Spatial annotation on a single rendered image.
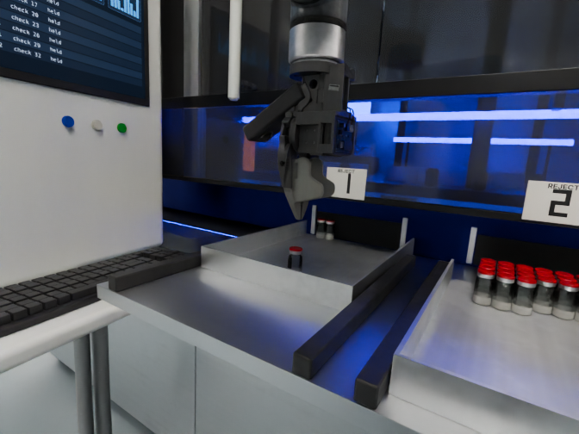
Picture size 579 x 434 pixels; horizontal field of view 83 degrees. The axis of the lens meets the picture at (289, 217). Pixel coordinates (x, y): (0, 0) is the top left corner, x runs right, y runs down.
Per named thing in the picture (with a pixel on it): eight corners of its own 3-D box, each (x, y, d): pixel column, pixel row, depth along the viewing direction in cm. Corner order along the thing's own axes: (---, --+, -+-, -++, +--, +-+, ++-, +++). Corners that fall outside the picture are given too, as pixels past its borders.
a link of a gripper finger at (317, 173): (326, 223, 47) (332, 158, 45) (292, 218, 50) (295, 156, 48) (336, 220, 50) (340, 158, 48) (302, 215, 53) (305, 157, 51)
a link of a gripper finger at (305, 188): (316, 226, 45) (321, 158, 43) (280, 220, 48) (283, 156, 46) (326, 223, 47) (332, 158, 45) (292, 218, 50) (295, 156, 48)
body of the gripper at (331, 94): (331, 158, 41) (338, 55, 39) (275, 156, 46) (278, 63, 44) (353, 159, 48) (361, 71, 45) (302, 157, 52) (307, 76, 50)
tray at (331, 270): (304, 233, 82) (305, 220, 82) (413, 254, 69) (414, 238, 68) (201, 266, 54) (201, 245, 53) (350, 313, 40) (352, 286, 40)
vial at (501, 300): (491, 302, 45) (496, 270, 45) (510, 306, 44) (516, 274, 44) (490, 307, 44) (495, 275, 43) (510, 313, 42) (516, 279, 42)
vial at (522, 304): (510, 306, 44) (516, 275, 43) (530, 312, 43) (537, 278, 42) (510, 313, 42) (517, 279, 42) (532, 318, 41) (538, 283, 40)
